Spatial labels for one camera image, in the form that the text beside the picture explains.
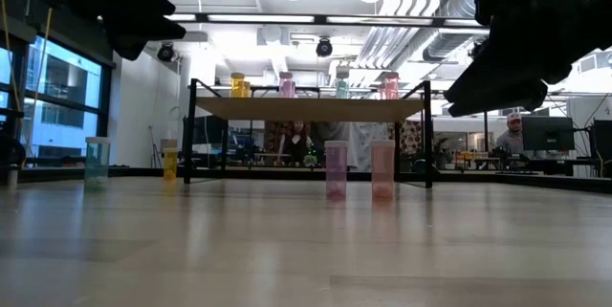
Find black beam with light strips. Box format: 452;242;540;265
164;11;492;29

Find small decorated green tree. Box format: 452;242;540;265
301;142;320;169

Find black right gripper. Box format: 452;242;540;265
443;0;612;118

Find silver ventilation duct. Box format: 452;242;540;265
420;0;493;63

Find black computer monitor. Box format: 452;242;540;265
591;119;612;178
520;115;576;153

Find person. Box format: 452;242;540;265
494;111;527;155
278;120;315;164

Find wooden shelf black metal frame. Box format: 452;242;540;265
184;77;435;189

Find large glass window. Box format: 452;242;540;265
0;33;116;164

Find black ceiling spotlight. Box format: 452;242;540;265
156;41;176;63
315;36;334;58
468;37;489;59

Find black aluminium table frame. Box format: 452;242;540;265
0;165;612;194

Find teal medicine bottle white cap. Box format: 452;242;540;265
335;71;351;99
83;136;113;191

